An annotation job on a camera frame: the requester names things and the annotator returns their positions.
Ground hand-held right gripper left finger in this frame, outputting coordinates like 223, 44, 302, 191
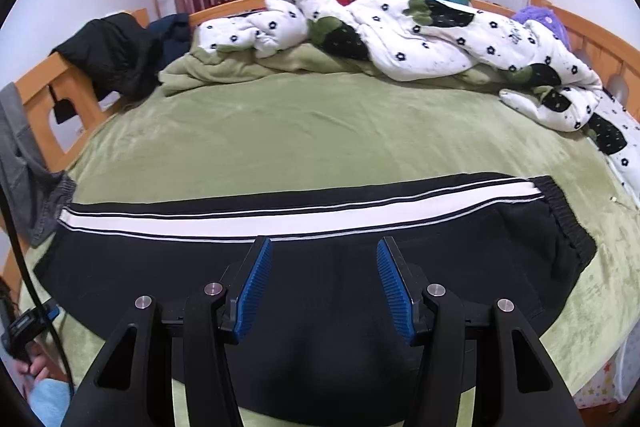
60, 236, 274, 427

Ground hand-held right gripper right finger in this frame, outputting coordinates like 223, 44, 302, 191
375, 236, 586, 427

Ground black pants with white stripes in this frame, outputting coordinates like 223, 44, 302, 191
32, 173, 598, 427

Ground person's left hand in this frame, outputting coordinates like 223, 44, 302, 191
15, 342, 51, 388

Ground light blue cloth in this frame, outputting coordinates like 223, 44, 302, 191
27, 377, 76, 427

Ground green fleece blanket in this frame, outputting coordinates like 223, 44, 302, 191
20, 44, 640, 427

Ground grey jeans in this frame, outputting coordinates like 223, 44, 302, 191
0, 82, 78, 248

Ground star-print bed sheet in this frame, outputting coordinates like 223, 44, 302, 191
572, 347, 626, 408

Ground white flower-print quilt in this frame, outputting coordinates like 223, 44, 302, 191
192, 0, 640, 202

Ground navy garment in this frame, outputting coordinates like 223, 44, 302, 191
147, 13, 193, 72

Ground black jacket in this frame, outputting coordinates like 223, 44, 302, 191
50, 12, 166, 125

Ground purple plush cushion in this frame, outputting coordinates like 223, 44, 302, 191
515, 5, 568, 42

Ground black cable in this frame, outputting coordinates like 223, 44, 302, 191
0, 177, 78, 403

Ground wooden bed frame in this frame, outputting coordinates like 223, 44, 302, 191
0, 0, 640, 303

